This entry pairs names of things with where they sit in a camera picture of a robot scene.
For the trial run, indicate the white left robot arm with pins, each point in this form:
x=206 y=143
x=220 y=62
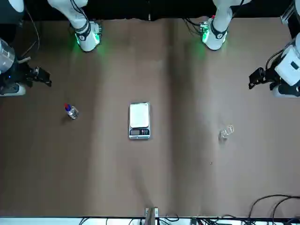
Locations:
x=220 y=23

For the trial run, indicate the right wrist camera unit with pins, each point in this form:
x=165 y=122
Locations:
x=11 y=90

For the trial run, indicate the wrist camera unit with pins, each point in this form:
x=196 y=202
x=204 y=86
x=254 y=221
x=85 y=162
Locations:
x=11 y=90
x=286 y=92

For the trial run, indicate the clear glass bottle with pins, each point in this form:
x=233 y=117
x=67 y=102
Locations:
x=226 y=133

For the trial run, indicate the silver electronic balance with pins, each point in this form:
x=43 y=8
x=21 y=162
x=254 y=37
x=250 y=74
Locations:
x=139 y=117

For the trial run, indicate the blue-capped dropper bottle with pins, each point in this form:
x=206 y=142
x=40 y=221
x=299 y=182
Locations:
x=73 y=113

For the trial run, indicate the silver aluminium post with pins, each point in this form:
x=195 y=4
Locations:
x=151 y=215

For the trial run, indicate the left wrist camera unit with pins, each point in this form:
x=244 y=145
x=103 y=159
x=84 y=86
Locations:
x=286 y=92

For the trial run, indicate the silver aluminium frame profile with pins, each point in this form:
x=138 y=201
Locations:
x=287 y=14

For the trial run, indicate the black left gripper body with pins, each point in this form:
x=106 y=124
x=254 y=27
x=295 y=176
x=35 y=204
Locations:
x=273 y=78

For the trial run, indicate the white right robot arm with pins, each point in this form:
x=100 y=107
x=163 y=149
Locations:
x=82 y=28

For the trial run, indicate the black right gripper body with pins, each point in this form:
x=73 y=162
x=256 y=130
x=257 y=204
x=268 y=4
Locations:
x=21 y=72

